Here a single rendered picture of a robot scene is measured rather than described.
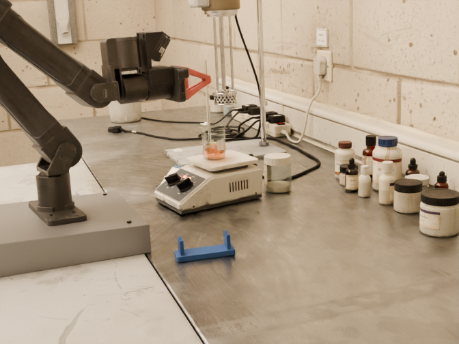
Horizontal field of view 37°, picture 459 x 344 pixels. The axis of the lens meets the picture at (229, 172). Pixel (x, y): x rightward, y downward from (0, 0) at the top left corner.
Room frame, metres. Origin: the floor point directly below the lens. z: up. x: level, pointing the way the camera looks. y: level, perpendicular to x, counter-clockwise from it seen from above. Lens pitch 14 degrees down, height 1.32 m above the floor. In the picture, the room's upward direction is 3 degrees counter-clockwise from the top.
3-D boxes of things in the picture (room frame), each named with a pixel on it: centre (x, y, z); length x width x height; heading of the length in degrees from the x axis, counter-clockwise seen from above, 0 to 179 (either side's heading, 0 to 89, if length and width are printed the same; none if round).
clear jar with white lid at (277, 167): (1.46, -0.11, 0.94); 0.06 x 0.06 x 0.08
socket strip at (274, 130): (2.22, -0.11, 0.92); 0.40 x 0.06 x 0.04; 19
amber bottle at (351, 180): (1.43, -0.27, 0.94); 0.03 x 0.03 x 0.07
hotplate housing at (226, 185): (1.41, 0.04, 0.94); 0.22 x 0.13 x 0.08; 120
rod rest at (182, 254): (1.08, 0.05, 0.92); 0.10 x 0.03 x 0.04; 103
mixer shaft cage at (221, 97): (1.85, 0.00, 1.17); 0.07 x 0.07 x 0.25
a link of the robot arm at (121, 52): (1.32, 0.22, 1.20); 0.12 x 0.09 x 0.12; 120
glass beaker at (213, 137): (1.42, 0.03, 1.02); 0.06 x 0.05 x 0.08; 64
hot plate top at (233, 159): (1.43, 0.02, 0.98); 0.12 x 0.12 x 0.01; 30
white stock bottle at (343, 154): (1.54, -0.27, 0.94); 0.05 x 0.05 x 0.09
